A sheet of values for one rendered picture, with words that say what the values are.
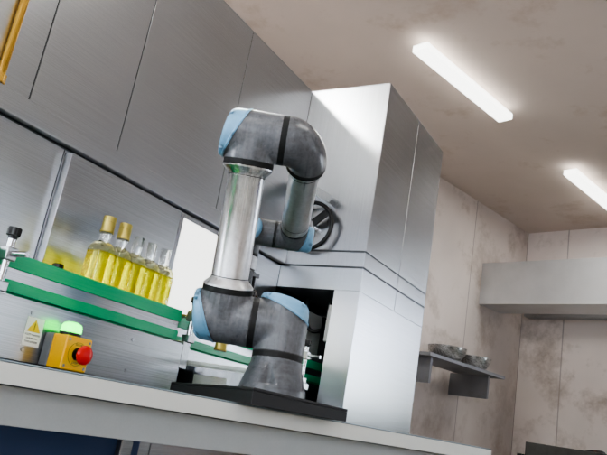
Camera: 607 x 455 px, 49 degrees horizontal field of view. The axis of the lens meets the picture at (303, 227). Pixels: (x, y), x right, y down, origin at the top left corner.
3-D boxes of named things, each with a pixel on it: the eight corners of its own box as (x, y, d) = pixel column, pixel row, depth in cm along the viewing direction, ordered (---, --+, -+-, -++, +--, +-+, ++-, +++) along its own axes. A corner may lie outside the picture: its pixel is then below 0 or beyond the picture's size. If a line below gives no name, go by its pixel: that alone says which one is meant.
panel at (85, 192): (229, 338, 247) (247, 249, 256) (236, 338, 246) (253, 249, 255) (31, 273, 174) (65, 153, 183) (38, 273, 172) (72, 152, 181)
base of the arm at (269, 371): (317, 404, 148) (323, 360, 151) (260, 393, 140) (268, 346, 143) (279, 403, 160) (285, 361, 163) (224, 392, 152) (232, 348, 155)
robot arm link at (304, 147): (340, 113, 154) (312, 231, 194) (292, 105, 153) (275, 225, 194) (334, 151, 147) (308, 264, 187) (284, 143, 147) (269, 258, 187)
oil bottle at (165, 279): (144, 339, 192) (162, 267, 198) (160, 341, 189) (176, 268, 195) (131, 336, 187) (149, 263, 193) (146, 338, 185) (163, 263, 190)
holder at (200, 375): (196, 397, 198) (201, 370, 200) (274, 411, 184) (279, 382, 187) (158, 390, 184) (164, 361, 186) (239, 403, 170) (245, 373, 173)
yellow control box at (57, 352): (61, 371, 145) (70, 338, 147) (86, 376, 141) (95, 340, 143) (35, 366, 139) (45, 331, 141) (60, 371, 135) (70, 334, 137)
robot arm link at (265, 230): (276, 215, 183) (275, 226, 193) (236, 208, 183) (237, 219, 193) (272, 242, 181) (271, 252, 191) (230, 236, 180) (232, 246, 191)
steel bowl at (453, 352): (440, 364, 662) (442, 349, 666) (473, 366, 636) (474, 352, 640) (417, 357, 638) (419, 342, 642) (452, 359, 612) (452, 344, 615)
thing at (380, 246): (350, 321, 332) (374, 155, 356) (422, 327, 313) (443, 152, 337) (276, 286, 275) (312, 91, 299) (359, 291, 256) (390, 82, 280)
